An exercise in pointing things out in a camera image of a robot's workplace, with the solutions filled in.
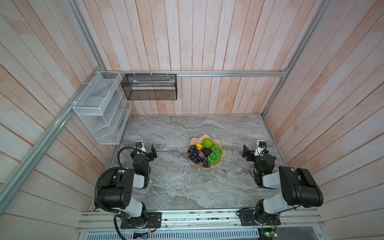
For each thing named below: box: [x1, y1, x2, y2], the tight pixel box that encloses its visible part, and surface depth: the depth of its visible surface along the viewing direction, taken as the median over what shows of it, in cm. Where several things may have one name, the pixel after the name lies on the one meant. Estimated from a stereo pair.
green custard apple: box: [202, 138, 214, 149], surface depth 96 cm
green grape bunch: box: [207, 144, 224, 164], surface depth 91 cm
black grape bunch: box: [187, 145, 210, 168], surface depth 90 cm
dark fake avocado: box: [201, 147, 212, 157], surface depth 95 cm
